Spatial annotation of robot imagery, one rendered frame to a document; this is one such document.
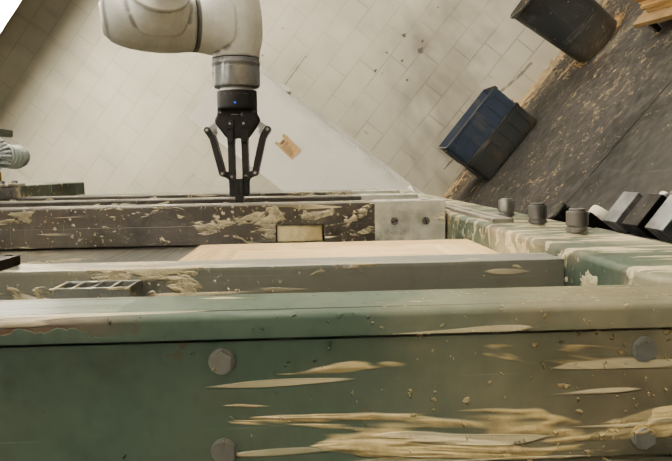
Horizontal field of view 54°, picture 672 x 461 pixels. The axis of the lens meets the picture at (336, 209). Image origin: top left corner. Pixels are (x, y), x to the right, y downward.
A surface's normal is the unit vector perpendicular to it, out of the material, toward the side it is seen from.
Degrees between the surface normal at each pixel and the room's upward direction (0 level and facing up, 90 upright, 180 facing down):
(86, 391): 90
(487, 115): 90
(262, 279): 90
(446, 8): 90
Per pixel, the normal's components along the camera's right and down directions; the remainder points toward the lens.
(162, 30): 0.30, 0.73
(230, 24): 0.31, 0.08
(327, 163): -0.04, 0.17
